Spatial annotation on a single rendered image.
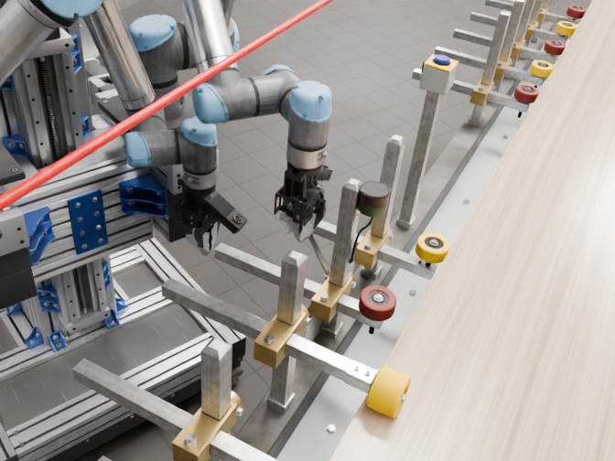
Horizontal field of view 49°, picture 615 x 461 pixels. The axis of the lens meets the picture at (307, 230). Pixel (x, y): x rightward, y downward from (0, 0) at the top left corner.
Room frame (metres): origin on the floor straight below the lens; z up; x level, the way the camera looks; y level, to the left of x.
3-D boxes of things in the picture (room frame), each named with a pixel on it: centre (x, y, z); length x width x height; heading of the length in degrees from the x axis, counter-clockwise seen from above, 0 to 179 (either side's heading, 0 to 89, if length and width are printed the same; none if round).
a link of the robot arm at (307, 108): (1.10, 0.02, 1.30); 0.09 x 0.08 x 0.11; 30
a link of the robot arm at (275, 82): (1.18, 0.08, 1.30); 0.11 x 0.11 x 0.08; 30
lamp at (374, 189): (1.12, -0.13, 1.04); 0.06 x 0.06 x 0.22; 66
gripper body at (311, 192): (1.09, 0.02, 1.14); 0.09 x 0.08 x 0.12; 156
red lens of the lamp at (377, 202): (1.11, -0.13, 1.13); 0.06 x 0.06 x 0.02
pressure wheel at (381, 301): (1.05, -0.17, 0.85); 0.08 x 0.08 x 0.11
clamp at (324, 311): (1.11, -0.08, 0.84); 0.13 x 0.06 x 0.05; 156
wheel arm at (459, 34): (2.72, -0.73, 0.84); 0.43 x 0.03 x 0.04; 66
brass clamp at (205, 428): (0.66, 0.13, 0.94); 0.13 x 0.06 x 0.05; 156
